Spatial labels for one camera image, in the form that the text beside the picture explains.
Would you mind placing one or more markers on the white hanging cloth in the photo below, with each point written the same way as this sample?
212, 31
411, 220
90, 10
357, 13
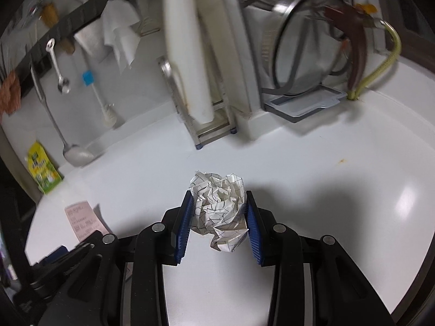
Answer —
120, 30

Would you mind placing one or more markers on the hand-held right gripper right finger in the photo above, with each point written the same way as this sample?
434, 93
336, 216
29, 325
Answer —
254, 237

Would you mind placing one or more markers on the black wall rail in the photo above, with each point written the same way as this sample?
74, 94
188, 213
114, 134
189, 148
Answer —
85, 10

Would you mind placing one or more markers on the dark window frame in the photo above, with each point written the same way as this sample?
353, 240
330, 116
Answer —
411, 3

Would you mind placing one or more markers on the white cutting board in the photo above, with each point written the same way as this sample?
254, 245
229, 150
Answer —
190, 40

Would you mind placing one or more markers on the metal cutting board rack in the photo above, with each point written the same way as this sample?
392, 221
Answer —
210, 132

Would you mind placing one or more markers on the blue white brush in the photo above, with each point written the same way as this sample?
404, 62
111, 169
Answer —
87, 77

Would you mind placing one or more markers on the glass pot lid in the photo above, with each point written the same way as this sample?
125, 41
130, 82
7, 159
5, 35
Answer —
306, 40

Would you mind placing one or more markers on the yellow green detergent pouch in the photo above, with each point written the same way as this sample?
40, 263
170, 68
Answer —
42, 171

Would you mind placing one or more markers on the pink paper receipt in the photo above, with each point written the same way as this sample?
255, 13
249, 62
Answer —
81, 219

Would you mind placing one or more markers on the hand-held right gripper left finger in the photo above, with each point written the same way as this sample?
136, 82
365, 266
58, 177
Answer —
182, 234

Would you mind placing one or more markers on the grid print paper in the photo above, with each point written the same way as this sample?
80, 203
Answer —
219, 207

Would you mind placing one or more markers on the gas valve with yellow knob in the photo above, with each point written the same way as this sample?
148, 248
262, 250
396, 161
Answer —
365, 7

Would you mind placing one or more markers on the grey lid rack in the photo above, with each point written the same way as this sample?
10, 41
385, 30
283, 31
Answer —
306, 103

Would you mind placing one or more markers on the steel ladle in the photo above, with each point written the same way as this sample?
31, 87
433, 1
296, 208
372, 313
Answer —
78, 154

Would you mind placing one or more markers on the pink orange rag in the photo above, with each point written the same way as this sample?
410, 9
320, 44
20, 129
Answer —
9, 91

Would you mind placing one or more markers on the small steel spoon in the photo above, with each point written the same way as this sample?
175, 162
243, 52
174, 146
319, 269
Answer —
63, 83

